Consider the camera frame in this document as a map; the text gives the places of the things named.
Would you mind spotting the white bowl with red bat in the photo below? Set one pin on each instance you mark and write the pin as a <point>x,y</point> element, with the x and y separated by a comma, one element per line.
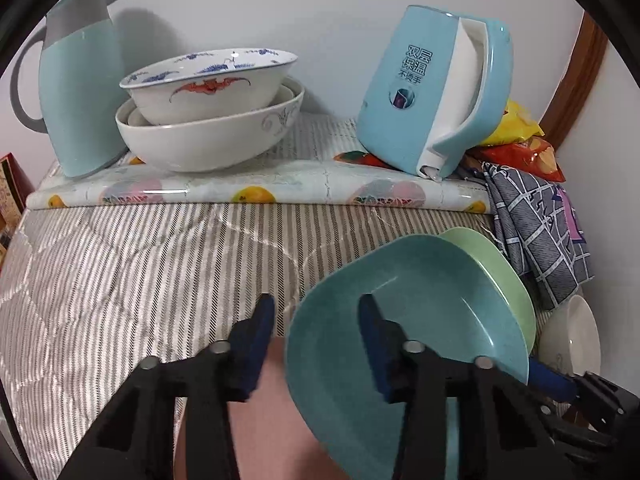
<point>208,84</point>

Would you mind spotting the red snack bag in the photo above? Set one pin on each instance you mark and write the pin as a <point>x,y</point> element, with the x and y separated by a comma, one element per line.
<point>535,156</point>

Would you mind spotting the brown wooden door frame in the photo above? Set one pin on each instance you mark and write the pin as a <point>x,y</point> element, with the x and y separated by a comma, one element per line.
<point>575,87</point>

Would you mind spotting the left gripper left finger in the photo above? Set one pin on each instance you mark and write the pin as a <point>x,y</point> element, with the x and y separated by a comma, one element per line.
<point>133,436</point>

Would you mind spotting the light blue electric kettle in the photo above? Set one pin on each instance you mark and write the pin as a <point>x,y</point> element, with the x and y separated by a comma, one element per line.
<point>440,88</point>

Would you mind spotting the small white inner bowl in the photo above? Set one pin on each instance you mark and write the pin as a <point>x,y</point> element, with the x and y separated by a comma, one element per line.
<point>283,95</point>

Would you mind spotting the grey checked folded cloth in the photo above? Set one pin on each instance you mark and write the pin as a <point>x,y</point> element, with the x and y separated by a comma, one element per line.
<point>536,228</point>

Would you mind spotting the light green square plate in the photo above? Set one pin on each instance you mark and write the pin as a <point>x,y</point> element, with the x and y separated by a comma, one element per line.
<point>501,273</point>

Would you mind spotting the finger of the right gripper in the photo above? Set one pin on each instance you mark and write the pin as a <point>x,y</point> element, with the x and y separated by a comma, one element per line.
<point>558,387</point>

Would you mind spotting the teal square plate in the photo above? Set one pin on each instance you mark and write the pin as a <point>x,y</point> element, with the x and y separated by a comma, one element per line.
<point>438,294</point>

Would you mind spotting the fruit print plastic mat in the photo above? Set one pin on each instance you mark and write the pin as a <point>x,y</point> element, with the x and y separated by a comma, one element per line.
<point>262,181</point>

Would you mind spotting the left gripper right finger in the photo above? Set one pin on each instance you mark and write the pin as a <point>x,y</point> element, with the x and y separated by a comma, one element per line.
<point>462,420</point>

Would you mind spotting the large white patterned bowl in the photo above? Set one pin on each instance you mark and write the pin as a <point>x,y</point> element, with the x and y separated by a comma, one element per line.
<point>211,144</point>

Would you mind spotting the striped quilted table cover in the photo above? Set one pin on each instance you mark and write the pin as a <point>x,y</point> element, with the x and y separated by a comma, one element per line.
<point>87,292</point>

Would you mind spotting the light blue thermos jug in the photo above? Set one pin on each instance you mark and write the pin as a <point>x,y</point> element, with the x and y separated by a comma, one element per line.
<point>80,69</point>

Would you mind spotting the plain white bowl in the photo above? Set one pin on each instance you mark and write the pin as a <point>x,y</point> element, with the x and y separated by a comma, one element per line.
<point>569,342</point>

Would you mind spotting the yellow snack bag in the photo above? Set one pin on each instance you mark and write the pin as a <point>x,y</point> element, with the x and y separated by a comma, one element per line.
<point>515,126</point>

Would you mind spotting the patterned brown box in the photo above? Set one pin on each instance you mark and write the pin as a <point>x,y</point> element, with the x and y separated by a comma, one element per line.
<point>14,189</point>

